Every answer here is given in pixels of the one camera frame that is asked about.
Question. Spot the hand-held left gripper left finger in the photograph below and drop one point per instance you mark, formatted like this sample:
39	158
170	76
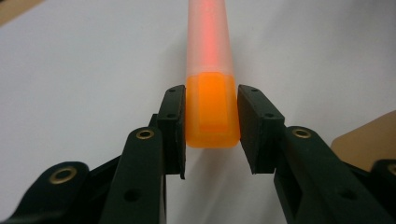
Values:
140	174

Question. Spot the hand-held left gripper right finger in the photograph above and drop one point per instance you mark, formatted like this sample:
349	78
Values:
305	174

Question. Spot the brown pen holder cup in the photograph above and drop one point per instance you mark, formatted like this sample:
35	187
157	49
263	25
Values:
370	140

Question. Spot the orange highlighter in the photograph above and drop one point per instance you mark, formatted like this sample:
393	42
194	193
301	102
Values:
211	102

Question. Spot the wooden table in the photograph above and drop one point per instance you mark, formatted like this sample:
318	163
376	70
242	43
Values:
14	9

